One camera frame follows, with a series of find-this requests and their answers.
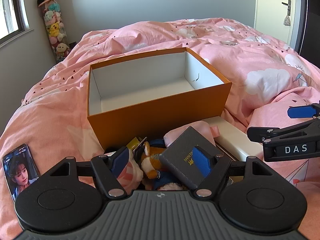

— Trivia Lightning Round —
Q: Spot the pink and white plush toy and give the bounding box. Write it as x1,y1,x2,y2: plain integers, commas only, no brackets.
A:
104,150,143,196

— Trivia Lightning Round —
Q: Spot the orange fox plush toy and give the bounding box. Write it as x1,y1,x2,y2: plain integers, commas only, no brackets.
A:
139,140,184,192

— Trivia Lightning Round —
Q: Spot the orange cardboard box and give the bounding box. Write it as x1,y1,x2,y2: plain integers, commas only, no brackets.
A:
87,47,233,151

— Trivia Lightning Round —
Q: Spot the clear tube of plush toys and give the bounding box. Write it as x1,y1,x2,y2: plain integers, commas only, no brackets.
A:
37,0,71,64

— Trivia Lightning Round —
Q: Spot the pink pouch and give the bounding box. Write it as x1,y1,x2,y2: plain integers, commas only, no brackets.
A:
164,120,218,153

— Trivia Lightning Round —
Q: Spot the smartphone with portrait screen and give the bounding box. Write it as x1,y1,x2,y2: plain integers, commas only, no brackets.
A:
2,143,40,202

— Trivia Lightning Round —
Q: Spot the black door handle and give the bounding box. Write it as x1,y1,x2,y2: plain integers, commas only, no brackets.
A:
282,0,292,17

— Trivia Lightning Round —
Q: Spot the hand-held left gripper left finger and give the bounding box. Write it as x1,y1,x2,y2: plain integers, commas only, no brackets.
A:
47,147,130,199

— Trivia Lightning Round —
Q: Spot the pink printed blanket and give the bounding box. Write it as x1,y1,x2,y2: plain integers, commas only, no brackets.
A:
0,17,320,240

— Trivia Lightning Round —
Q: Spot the yellow black plush toy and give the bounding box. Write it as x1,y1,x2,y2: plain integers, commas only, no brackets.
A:
126,136,147,151

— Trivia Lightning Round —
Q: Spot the window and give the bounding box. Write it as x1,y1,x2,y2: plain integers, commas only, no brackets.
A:
0,0,33,47

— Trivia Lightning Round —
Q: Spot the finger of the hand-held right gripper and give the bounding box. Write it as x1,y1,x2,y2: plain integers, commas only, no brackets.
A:
287,102,320,120
247,118,320,144

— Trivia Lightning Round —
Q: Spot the white door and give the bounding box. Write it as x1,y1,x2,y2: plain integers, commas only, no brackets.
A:
254,0,309,51

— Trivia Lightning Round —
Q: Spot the dark wardrobe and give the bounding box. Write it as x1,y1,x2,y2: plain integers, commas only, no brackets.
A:
299,0,320,68

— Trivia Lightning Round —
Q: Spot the dark grey gift box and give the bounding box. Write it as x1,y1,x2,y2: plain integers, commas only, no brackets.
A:
159,126,227,190

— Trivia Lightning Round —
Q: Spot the long white box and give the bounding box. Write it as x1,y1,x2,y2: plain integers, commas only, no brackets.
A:
204,116,264,162

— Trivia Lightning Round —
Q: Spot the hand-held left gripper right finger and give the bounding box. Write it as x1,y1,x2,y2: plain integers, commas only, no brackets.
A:
192,145,277,198

